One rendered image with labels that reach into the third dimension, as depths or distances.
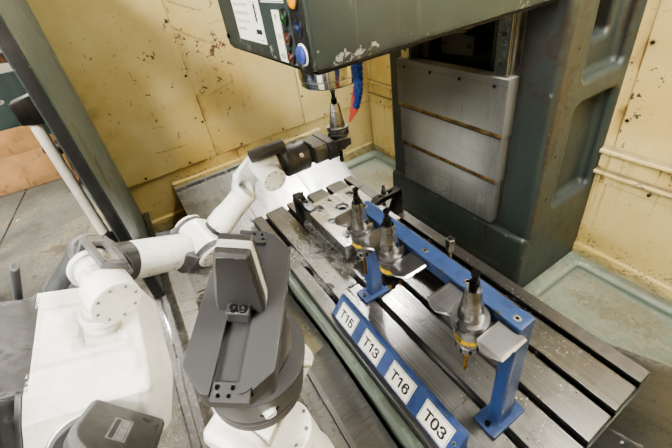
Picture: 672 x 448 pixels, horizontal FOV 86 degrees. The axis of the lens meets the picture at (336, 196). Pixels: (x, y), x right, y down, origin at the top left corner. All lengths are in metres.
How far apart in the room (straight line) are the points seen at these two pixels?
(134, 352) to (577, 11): 1.13
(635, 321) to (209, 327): 1.55
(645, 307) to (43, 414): 1.68
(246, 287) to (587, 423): 0.88
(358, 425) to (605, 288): 1.08
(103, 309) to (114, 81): 1.39
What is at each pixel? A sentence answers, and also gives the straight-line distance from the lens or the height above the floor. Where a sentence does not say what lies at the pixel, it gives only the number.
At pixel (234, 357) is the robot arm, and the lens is 0.25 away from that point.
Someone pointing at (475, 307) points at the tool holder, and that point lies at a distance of 0.65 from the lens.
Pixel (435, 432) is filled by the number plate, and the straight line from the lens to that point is 0.91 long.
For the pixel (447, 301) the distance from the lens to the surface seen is 0.72.
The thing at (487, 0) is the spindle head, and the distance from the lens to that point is 0.86.
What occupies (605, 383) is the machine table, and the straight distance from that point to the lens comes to 1.08.
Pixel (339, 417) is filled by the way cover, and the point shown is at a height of 0.76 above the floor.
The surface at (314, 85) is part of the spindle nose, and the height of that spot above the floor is 1.50.
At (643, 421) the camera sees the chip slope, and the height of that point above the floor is 0.77.
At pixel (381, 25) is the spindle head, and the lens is 0.68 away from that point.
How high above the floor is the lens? 1.77
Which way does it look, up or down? 33 degrees down
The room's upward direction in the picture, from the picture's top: 9 degrees counter-clockwise
